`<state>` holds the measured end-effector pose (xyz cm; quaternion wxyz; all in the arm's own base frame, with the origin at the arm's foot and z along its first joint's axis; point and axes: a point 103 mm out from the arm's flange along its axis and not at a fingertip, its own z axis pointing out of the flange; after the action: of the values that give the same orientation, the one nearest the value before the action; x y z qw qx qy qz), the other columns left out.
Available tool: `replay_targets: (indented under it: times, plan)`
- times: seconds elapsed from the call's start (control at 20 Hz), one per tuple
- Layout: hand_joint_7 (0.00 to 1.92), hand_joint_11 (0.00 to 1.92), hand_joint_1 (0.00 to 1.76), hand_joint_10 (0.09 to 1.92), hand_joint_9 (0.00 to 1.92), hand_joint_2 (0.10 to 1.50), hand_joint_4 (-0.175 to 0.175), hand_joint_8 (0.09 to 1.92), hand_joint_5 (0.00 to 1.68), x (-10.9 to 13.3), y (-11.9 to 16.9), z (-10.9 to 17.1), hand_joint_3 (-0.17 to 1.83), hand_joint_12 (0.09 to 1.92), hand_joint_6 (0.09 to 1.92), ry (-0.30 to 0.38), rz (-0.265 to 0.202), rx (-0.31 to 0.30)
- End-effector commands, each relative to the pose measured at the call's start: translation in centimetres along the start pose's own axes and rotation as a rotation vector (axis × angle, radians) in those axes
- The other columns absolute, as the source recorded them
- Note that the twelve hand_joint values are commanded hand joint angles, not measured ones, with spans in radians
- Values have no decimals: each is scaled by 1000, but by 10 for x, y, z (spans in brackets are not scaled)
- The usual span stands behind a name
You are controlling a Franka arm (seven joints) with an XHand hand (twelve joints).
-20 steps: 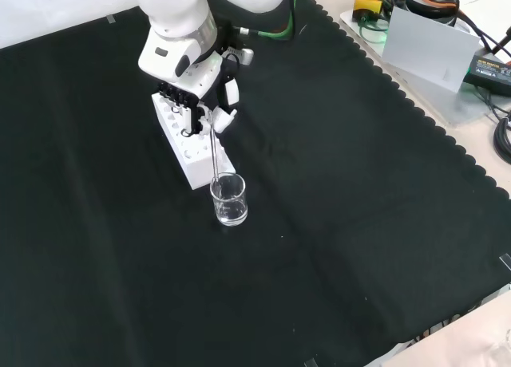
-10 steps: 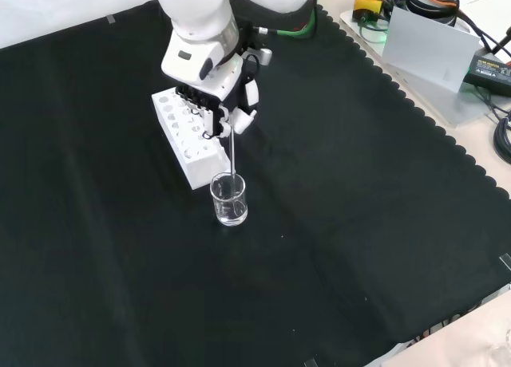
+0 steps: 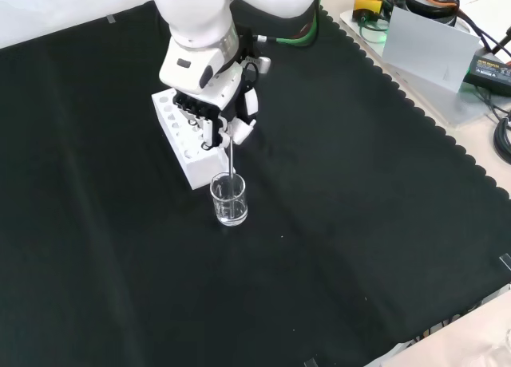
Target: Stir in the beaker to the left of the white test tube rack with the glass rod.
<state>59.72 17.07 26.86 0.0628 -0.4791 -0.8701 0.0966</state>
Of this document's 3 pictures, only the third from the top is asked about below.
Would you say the white test tube rack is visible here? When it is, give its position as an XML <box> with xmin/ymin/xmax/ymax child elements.
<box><xmin>151</xmin><ymin>88</ymin><xmax>230</xmax><ymax>191</ymax></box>

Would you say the black bench cloth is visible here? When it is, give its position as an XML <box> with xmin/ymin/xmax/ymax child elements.
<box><xmin>0</xmin><ymin>0</ymin><xmax>511</xmax><ymax>367</ymax></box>

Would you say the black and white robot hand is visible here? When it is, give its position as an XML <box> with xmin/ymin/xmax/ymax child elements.
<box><xmin>172</xmin><ymin>30</ymin><xmax>272</xmax><ymax>151</ymax></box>

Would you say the green robot cable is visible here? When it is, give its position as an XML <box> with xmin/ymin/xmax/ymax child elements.
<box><xmin>255</xmin><ymin>0</ymin><xmax>323</xmax><ymax>48</ymax></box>

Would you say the yellow stop button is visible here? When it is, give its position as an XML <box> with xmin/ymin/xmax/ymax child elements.
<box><xmin>354</xmin><ymin>0</ymin><xmax>395</xmax><ymax>20</ymax></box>

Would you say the clear glass beaker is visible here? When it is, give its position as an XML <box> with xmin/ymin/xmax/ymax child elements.
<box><xmin>209</xmin><ymin>172</ymin><xmax>250</xmax><ymax>227</ymax></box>

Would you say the black power adapter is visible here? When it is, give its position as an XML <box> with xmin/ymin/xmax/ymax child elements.
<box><xmin>464</xmin><ymin>49</ymin><xmax>511</xmax><ymax>90</ymax></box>

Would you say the black coiled cable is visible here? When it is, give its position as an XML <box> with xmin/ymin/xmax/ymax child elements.
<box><xmin>489</xmin><ymin>115</ymin><xmax>511</xmax><ymax>165</ymax></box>

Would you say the clear glass rod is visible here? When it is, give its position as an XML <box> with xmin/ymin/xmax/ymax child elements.
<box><xmin>227</xmin><ymin>133</ymin><xmax>237</xmax><ymax>209</ymax></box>

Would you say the pale board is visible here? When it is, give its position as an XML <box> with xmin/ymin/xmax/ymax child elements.
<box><xmin>381</xmin><ymin>5</ymin><xmax>482</xmax><ymax>94</ymax></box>

